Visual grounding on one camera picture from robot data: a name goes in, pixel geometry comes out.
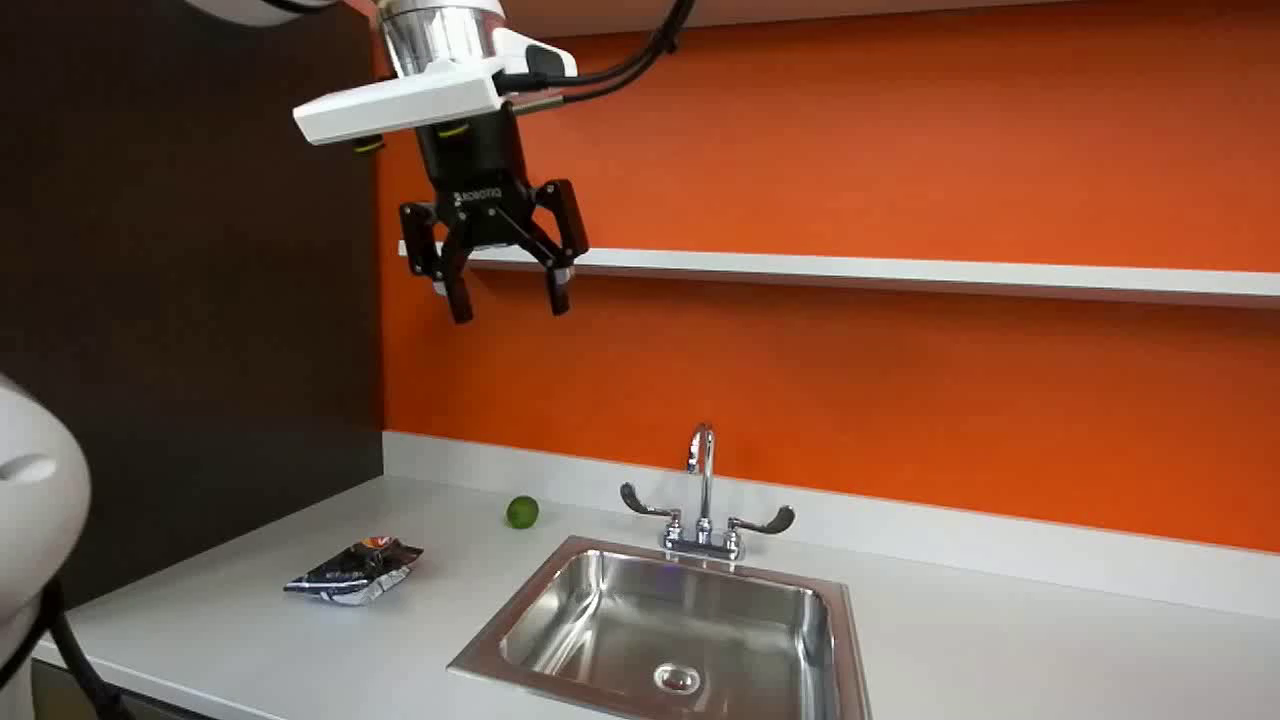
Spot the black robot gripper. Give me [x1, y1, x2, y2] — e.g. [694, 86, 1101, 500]
[399, 111, 589, 323]

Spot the black chips pack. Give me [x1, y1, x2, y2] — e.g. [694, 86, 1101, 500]
[290, 536, 420, 608]

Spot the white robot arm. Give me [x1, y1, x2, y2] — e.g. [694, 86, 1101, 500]
[0, 0, 505, 720]

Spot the stainless steel sink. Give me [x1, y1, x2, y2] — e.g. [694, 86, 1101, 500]
[456, 536, 871, 720]

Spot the chrome sink drain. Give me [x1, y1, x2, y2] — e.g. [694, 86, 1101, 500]
[651, 665, 706, 698]

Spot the green lime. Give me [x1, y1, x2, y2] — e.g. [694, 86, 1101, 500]
[505, 497, 541, 530]

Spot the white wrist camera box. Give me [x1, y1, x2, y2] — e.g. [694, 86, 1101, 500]
[291, 32, 582, 144]

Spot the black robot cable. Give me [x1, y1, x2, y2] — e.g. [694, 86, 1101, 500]
[495, 0, 699, 102]

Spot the chrome faucet with handles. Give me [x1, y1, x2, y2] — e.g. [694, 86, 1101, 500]
[619, 426, 795, 568]

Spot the white wall shelf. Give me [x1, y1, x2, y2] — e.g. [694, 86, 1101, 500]
[395, 238, 1280, 317]

